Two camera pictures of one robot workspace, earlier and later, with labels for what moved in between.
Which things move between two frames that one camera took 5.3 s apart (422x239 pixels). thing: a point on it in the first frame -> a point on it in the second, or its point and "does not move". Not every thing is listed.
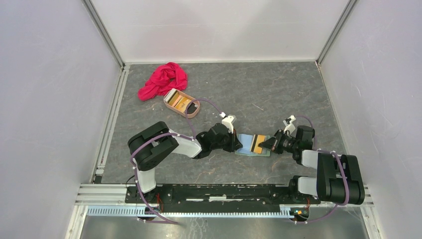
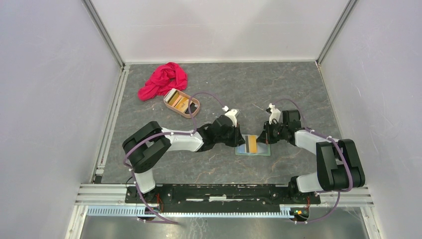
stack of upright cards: (170, 94) does not move
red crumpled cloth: (163, 79) does not move
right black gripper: (273, 143) -> (265, 137)
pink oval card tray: (182, 103) does not move
